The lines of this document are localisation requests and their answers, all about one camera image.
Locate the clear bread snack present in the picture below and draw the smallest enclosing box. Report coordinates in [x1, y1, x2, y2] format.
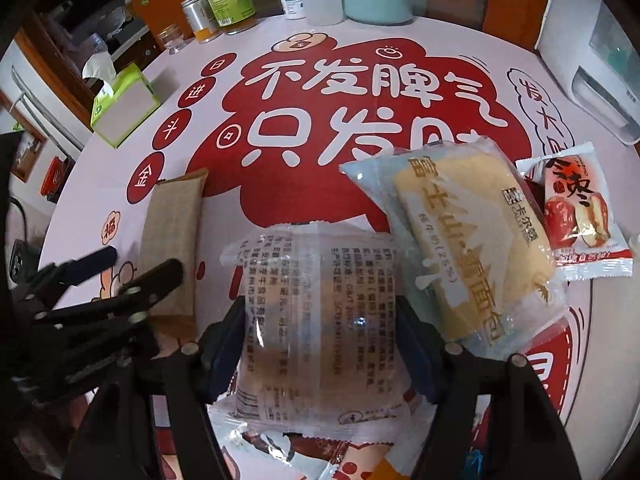
[220, 222, 423, 442]

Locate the green tissue box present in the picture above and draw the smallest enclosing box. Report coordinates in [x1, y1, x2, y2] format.
[82, 52, 160, 148]

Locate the yellow Fuji bread pack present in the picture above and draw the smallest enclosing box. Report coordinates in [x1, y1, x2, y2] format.
[341, 136, 568, 360]

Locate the white cosmetic storage box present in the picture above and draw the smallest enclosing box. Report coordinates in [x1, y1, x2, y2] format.
[536, 0, 639, 145]

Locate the brown wrapped snack bar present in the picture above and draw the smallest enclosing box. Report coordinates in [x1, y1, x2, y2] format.
[138, 169, 208, 341]

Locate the metal tin can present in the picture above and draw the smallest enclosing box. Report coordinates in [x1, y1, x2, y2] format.
[181, 0, 220, 44]

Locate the red date snack pack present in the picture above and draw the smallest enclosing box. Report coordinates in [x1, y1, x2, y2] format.
[516, 142, 634, 282]

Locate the small glass jar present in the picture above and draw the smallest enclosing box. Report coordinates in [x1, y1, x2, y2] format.
[157, 24, 186, 55]

